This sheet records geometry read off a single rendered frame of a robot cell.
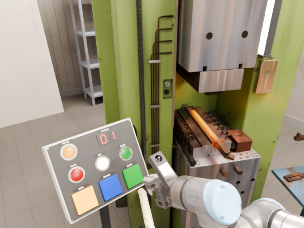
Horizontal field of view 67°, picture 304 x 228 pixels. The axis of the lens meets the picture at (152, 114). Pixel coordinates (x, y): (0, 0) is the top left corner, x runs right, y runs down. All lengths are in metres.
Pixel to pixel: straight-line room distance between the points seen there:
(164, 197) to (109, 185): 0.26
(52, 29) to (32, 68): 0.82
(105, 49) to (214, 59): 0.72
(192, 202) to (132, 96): 0.64
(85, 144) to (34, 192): 1.71
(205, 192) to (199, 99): 1.10
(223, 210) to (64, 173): 0.54
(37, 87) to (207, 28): 3.18
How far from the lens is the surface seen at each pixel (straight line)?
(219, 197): 0.55
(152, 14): 1.02
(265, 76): 1.31
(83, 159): 0.88
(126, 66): 1.04
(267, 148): 1.61
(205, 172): 1.19
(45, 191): 2.52
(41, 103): 3.87
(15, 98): 3.82
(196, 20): 0.93
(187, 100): 1.57
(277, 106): 1.47
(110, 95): 1.56
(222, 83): 1.05
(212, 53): 0.98
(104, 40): 1.46
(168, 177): 0.71
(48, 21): 4.25
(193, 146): 1.16
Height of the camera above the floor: 1.65
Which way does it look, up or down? 27 degrees down
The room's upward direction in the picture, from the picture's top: 1 degrees counter-clockwise
